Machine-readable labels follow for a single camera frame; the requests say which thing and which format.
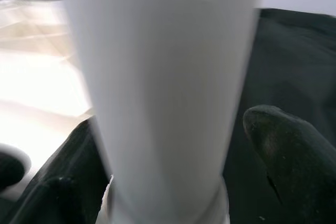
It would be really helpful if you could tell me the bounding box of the white plastic table top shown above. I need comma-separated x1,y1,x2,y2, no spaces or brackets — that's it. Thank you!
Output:
0,0,113,209

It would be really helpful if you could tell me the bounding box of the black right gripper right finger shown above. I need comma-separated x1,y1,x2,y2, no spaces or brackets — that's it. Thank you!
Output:
243,104,336,224

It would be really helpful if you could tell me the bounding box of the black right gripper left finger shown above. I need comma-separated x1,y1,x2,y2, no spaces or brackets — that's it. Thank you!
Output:
0,116,113,224

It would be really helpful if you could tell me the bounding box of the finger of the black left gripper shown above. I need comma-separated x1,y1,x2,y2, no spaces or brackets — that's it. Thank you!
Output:
0,150,27,192

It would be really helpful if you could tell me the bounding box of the white plastic table leg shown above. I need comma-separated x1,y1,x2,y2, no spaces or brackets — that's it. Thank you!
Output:
56,0,268,224

